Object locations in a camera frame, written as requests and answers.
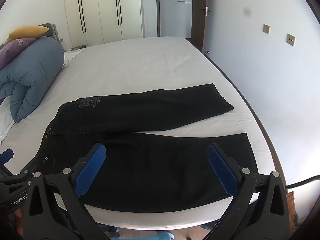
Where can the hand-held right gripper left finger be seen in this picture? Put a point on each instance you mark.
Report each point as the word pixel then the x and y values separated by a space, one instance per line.
pixel 91 170

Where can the white wall control panel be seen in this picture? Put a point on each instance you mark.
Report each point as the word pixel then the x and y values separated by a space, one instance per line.
pixel 183 2

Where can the yellow pillow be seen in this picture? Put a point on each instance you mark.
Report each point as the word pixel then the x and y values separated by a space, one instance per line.
pixel 25 31

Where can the square wall switch plate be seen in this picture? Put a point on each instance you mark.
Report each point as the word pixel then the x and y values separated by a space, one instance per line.
pixel 266 29

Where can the grey headboard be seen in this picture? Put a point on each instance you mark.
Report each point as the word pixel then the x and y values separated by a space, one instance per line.
pixel 53 31

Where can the white wardrobe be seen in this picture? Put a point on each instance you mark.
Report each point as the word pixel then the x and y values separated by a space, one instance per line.
pixel 100 10

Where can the square wall socket plate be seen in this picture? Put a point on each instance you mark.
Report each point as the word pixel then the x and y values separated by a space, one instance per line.
pixel 290 40

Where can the black pants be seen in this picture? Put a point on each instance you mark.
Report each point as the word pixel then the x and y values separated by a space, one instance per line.
pixel 150 167

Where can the rolled blue duvet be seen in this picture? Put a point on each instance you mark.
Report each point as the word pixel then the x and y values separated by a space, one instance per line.
pixel 32 75

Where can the brown door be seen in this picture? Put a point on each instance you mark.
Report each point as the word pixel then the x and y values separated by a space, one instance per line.
pixel 200 25

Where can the purple pillow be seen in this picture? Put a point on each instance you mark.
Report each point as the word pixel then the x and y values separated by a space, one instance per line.
pixel 15 48

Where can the light blue clothing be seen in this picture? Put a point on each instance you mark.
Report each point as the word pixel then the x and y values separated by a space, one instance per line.
pixel 150 236

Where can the bed with white sheet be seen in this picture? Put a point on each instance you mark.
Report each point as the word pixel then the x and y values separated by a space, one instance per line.
pixel 137 65

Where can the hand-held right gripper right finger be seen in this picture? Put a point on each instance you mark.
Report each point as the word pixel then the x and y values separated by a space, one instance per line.
pixel 222 172

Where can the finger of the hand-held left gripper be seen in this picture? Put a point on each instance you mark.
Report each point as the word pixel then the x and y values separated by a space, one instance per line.
pixel 6 155

